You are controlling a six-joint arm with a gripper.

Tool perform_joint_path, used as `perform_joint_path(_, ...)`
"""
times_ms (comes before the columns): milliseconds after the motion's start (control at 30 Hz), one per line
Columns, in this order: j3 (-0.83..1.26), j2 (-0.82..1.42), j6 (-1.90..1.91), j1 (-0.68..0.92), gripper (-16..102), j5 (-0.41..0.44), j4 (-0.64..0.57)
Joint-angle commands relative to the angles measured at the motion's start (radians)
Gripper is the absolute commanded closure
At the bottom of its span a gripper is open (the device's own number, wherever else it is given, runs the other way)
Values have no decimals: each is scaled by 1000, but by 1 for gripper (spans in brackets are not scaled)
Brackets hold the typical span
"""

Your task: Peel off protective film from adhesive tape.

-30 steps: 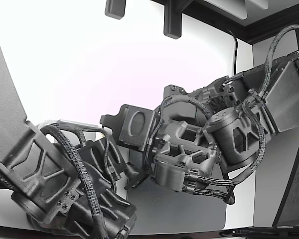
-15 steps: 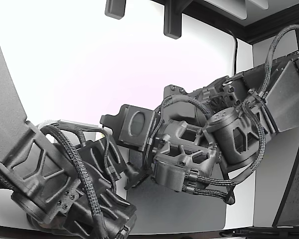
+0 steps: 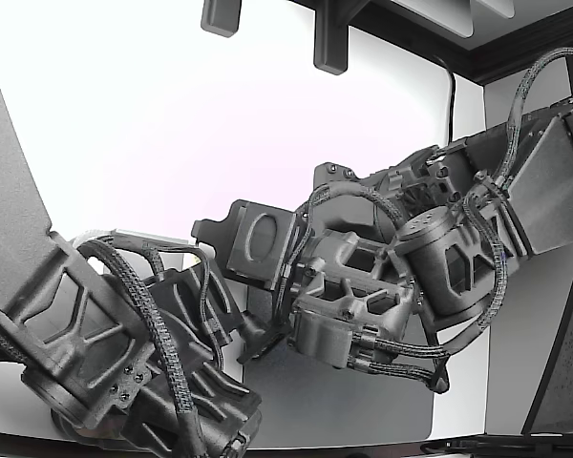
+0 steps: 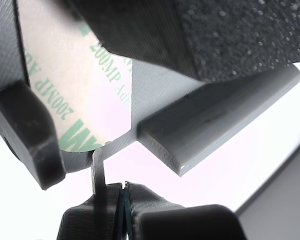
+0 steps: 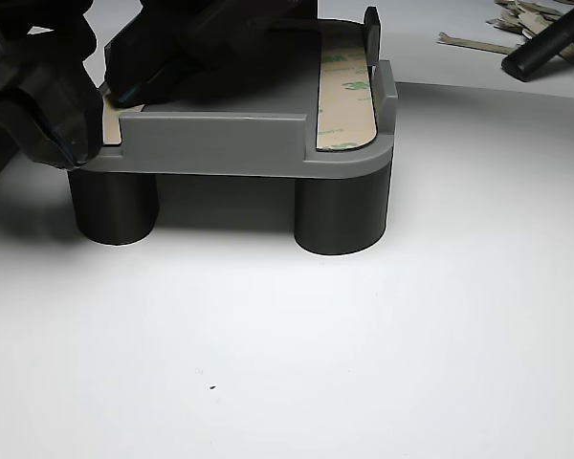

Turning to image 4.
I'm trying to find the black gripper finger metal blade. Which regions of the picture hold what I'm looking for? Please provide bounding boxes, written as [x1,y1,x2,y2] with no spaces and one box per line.
[56,147,187,240]

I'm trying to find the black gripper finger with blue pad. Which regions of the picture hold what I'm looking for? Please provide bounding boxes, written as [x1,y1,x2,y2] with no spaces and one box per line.
[64,0,300,85]

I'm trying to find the black retaining clip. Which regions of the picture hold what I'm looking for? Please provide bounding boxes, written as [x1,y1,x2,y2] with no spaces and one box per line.
[0,81,66,190]

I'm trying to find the tan 3M tape liner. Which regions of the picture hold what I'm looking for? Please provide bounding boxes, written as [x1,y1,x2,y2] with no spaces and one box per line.
[14,0,134,154]

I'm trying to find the gray fixture tray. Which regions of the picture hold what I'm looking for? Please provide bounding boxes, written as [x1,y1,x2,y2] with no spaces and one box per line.
[0,0,300,178]

